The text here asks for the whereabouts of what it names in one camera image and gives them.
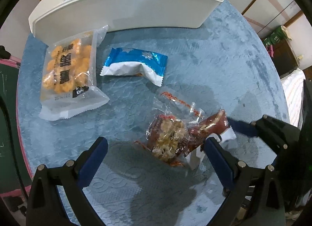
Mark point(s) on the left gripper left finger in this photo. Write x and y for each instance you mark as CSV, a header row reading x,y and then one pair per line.
x,y
89,161

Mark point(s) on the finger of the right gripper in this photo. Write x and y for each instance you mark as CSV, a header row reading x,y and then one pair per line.
x,y
243,127

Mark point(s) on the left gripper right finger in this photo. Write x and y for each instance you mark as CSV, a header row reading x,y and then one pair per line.
x,y
227,167

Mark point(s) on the mixed nuts clear packet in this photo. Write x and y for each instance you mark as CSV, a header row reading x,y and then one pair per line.
x,y
171,136

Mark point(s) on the orange fried snack bag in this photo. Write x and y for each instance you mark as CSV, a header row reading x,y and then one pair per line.
x,y
69,85

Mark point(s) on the dark red date packet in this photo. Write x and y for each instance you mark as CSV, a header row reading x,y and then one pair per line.
x,y
216,126

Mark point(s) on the green bag with flowers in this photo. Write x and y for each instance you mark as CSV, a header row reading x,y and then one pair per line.
x,y
275,37

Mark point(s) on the blue table cloth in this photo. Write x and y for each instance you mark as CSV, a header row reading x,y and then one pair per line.
x,y
221,65

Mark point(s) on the blue white candy wrapper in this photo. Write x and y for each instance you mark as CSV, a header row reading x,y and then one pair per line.
x,y
133,62

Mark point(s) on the white plastic storage bin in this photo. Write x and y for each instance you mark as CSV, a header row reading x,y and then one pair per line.
x,y
54,20

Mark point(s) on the green chalkboard pink frame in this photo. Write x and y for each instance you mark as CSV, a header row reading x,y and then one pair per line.
x,y
15,179

